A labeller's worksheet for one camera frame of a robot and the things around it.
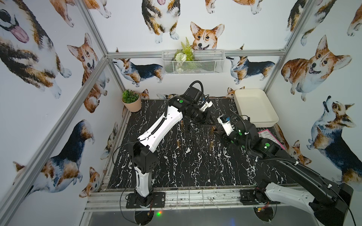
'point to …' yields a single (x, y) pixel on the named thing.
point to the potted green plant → (132, 100)
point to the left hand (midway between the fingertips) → (216, 122)
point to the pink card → (267, 134)
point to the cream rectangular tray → (254, 103)
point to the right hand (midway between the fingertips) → (216, 129)
